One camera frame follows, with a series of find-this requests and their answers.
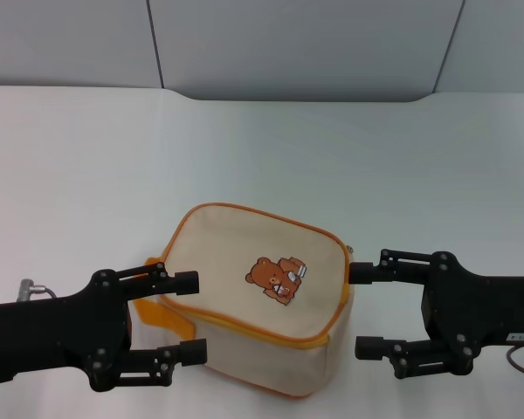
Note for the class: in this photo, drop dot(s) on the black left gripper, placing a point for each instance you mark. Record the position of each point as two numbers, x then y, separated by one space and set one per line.
48 336

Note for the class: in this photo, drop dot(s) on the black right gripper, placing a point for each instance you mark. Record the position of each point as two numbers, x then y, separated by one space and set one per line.
484 310

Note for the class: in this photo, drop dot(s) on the beige orange bear food bag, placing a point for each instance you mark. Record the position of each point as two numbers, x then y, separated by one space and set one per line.
244 244

